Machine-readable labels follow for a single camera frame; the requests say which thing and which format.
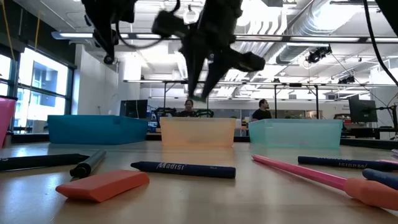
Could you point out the silver air duct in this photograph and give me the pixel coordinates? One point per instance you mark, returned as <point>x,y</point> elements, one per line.
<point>311,25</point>

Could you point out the long ceiling light bar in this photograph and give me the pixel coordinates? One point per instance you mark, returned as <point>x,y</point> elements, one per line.
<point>93,35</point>

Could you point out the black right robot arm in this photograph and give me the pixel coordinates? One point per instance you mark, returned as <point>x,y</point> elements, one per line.
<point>388,12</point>

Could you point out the green eraser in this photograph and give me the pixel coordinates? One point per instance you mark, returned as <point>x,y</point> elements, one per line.
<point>199,99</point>

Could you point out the orange eraser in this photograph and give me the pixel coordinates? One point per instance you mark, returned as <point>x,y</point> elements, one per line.
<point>102,185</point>

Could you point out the large window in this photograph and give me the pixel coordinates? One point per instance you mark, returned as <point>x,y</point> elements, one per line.
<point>40,87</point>

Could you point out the dark blue crayon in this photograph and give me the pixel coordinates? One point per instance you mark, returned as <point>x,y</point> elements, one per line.
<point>186,169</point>
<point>342,162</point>
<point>382,178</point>

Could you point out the pinkish red plastic bin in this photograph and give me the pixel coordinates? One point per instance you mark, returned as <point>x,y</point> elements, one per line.
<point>6,121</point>

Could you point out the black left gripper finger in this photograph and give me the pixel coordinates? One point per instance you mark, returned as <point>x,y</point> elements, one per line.
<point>214,77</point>
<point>194,68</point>

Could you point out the black metal stand frame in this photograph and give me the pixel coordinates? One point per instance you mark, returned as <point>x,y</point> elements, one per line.
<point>164,96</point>
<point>316,102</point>

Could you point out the teal translucent plastic bin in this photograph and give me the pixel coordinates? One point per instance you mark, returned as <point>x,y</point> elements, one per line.
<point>295,133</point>

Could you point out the pink pencil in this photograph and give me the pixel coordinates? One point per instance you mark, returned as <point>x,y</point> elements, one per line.
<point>388,161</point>
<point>311,172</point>

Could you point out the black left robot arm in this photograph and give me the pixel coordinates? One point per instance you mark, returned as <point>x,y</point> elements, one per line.
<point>105,18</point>

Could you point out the black monitor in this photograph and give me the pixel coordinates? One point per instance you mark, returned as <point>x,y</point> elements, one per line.
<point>362,110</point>
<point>133,109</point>

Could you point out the black background robot arm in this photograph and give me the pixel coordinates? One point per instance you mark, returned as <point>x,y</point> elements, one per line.
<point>203,112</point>
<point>164,110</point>

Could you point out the black ceiling camera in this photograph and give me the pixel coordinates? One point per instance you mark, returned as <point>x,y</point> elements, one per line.
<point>318,54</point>
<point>109,59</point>
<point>346,80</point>

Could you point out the person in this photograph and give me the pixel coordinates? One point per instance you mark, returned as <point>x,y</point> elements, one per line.
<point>262,110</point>
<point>188,109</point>

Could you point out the orange translucent plastic bin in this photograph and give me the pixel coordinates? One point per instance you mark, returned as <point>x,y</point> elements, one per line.
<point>197,132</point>

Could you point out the blue plastic bin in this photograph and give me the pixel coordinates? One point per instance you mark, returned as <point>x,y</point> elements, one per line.
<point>96,129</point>

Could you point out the black pen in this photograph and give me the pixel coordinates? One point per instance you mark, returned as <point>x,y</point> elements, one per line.
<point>40,161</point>
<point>88,164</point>

